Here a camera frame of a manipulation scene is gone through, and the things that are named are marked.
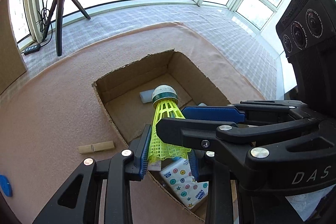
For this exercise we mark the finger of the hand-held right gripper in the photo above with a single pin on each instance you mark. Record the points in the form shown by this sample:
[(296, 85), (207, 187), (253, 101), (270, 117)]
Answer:
[(183, 132), (210, 112)]

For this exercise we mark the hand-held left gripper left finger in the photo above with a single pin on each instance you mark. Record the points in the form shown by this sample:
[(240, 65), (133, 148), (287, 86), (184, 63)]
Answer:
[(145, 150)]

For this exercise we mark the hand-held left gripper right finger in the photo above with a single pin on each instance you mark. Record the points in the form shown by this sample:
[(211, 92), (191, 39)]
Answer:
[(193, 166)]

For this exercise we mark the star print tissue packet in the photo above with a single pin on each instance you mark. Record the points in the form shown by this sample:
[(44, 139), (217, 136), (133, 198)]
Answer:
[(183, 184)]

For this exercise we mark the yellow plastic shuttlecock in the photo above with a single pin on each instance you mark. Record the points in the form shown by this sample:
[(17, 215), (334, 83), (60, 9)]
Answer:
[(165, 108)]

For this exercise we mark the small white bottle grey cap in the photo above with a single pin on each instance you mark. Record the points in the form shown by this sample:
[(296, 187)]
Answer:
[(145, 96)]

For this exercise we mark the cardboard box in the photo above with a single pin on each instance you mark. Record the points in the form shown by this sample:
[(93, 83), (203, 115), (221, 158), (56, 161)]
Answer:
[(131, 82)]

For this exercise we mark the person's right hand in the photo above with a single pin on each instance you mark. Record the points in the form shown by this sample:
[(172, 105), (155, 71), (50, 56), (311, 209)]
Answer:
[(304, 204)]

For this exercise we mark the wooden clothespin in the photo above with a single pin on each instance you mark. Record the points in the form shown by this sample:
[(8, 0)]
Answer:
[(97, 147)]

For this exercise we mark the black tripod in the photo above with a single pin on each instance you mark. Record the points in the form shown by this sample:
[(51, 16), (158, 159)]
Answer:
[(59, 29)]

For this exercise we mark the large light wooden board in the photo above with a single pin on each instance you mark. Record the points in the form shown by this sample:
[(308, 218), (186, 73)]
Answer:
[(10, 56)]

